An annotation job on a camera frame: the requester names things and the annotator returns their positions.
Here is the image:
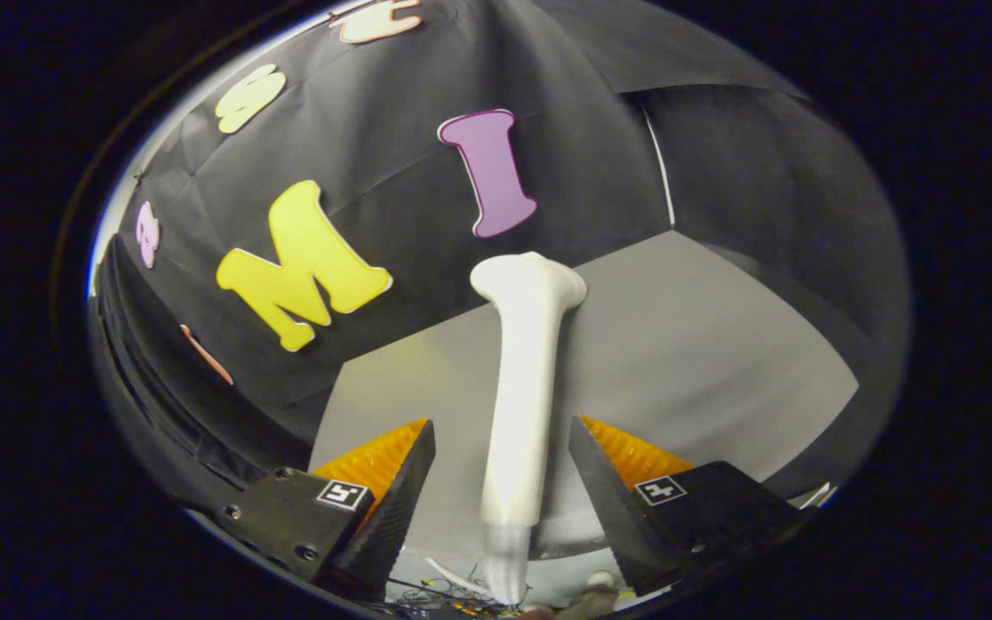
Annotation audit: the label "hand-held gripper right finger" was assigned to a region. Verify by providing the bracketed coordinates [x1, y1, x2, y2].
[568, 416, 807, 597]

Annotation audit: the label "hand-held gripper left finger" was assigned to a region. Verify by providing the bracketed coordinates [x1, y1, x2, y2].
[216, 418, 437, 602]

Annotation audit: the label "white garment steamer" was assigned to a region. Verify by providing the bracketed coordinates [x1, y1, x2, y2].
[468, 251, 588, 605]

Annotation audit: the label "black suit jacket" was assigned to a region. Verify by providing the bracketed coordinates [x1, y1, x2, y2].
[93, 234, 290, 496]

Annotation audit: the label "grey cabinet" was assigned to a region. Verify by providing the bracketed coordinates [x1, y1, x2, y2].
[307, 229, 860, 561]

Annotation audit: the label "black backdrop cloth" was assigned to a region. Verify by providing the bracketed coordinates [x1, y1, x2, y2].
[87, 0, 910, 518]

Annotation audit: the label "thin black wires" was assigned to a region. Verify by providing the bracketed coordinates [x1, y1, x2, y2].
[388, 575, 497, 614]

